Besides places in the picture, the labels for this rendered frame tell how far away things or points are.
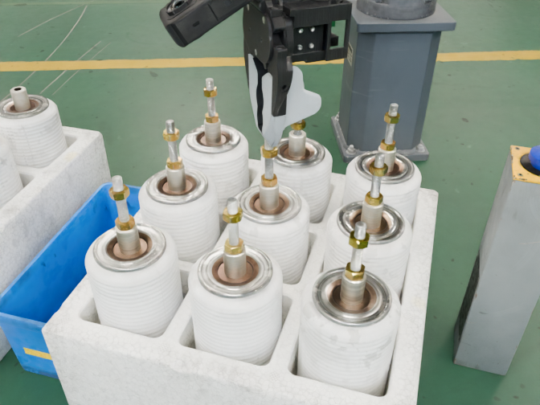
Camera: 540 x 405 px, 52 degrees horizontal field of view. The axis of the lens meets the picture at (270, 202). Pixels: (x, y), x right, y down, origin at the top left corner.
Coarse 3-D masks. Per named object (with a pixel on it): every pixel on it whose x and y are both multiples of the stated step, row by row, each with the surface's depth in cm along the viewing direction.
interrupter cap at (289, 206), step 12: (252, 192) 66; (288, 192) 66; (240, 204) 64; (252, 204) 64; (288, 204) 64; (300, 204) 63; (252, 216) 62; (264, 216) 62; (276, 216) 62; (288, 216) 62
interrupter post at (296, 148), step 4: (292, 132) 72; (304, 132) 72; (292, 136) 71; (296, 136) 71; (300, 136) 71; (304, 136) 71; (292, 140) 71; (296, 140) 71; (300, 140) 71; (304, 140) 71; (292, 144) 71; (296, 144) 71; (300, 144) 71; (304, 144) 72; (288, 148) 73; (292, 148) 72; (296, 148) 72; (300, 148) 72; (304, 148) 72; (288, 152) 73; (292, 152) 72; (296, 152) 72; (300, 152) 72; (304, 152) 73; (292, 156) 73; (296, 156) 72; (300, 156) 72
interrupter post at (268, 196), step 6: (264, 186) 62; (276, 186) 62; (264, 192) 62; (270, 192) 62; (276, 192) 62; (264, 198) 62; (270, 198) 62; (276, 198) 63; (264, 204) 63; (270, 204) 63; (276, 204) 63
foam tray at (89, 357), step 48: (336, 192) 78; (432, 192) 78; (432, 240) 70; (288, 288) 63; (48, 336) 58; (96, 336) 57; (144, 336) 58; (192, 336) 62; (288, 336) 58; (96, 384) 61; (144, 384) 58; (192, 384) 55; (240, 384) 53; (288, 384) 53
